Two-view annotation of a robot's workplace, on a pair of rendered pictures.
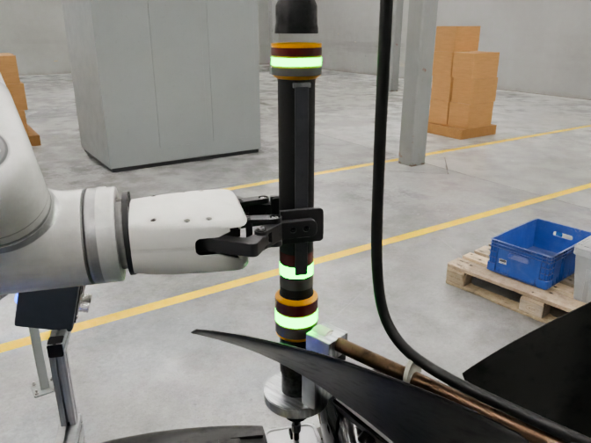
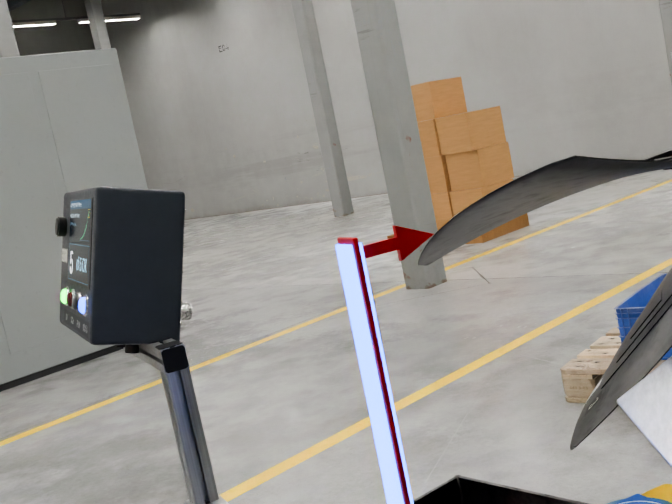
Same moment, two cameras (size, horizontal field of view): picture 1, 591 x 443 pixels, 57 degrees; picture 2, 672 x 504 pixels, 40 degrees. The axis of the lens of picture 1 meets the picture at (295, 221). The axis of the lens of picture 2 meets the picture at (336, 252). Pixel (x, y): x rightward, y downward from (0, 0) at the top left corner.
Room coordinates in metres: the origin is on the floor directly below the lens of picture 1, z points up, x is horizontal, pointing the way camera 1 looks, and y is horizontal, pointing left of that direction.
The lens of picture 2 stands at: (-0.17, 0.45, 1.26)
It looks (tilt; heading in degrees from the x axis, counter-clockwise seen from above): 7 degrees down; 350
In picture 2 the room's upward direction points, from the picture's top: 11 degrees counter-clockwise
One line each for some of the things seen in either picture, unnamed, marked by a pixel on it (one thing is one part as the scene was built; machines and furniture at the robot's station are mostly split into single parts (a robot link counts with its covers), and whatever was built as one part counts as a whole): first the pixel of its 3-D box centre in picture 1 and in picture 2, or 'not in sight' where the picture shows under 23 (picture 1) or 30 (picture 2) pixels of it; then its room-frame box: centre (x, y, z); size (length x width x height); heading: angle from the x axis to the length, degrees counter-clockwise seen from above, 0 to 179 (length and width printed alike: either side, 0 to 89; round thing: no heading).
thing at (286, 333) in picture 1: (296, 323); not in sight; (0.49, 0.00, 1.35); 0.04 x 0.04 x 0.01
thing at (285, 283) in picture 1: (296, 278); not in sight; (0.49, 0.00, 1.40); 0.03 x 0.03 x 0.01
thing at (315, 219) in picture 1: (289, 231); not in sight; (0.45, 0.00, 1.47); 0.07 x 0.03 x 0.03; 103
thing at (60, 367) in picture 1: (62, 381); (186, 423); (0.92, 0.47, 0.96); 0.03 x 0.03 x 0.20; 13
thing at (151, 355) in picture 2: (64, 320); (151, 346); (1.02, 0.49, 1.04); 0.24 x 0.03 x 0.03; 13
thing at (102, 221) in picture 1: (109, 234); not in sight; (0.45, 0.16, 1.47); 0.09 x 0.03 x 0.08; 14
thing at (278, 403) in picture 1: (303, 362); not in sight; (0.48, -0.01, 1.31); 0.09 x 0.07 x 0.10; 48
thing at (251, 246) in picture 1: (225, 238); not in sight; (0.43, 0.06, 1.47); 0.08 x 0.06 x 0.01; 44
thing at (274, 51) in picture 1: (296, 51); not in sight; (0.49, 0.00, 1.62); 0.04 x 0.04 x 0.01
